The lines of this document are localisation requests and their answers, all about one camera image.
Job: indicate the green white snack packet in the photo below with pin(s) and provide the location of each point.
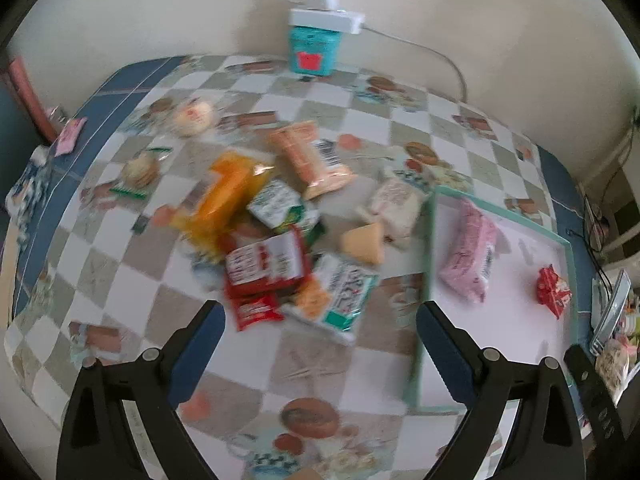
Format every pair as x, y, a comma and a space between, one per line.
278, 207

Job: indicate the small red snack packet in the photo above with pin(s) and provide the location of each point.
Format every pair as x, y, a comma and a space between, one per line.
256, 309

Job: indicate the red ketchup snack packet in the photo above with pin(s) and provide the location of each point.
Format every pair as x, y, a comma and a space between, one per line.
277, 263

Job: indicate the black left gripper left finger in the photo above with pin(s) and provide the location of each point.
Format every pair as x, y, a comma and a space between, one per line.
96, 440

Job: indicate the yellow wedge cake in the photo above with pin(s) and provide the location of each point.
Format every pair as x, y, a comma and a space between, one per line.
365, 244

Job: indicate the round bun clear wrapper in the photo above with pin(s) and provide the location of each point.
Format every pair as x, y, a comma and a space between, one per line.
193, 117

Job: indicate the peach striped snack packet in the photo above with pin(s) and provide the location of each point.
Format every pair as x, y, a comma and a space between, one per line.
314, 159

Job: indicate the orange yellow snack packet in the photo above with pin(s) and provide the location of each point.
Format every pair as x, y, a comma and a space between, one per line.
235, 179

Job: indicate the small red candy wrapper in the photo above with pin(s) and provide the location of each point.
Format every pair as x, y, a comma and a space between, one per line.
552, 291

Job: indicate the teal rimmed white tray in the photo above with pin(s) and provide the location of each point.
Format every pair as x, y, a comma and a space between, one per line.
510, 319

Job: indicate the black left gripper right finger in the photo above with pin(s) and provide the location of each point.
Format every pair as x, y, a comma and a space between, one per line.
544, 442

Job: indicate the checkered tablecloth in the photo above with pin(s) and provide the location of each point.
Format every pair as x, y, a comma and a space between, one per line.
106, 276

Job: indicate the round cake green wrapper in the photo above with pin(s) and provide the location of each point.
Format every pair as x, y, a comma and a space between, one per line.
140, 172

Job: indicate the small pink packet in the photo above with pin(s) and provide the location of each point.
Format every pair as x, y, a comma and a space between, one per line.
67, 139

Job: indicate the blue white patterned bag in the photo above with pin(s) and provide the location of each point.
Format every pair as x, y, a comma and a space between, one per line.
30, 190

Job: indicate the teal box with red label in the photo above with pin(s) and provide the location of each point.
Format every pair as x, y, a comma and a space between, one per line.
312, 51

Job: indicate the pink snack packet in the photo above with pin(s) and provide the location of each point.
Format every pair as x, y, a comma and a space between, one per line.
468, 267

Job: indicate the white power strip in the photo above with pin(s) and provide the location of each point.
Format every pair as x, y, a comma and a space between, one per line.
326, 15

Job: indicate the white teal cracker packet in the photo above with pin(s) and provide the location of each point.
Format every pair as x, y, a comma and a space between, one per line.
333, 296

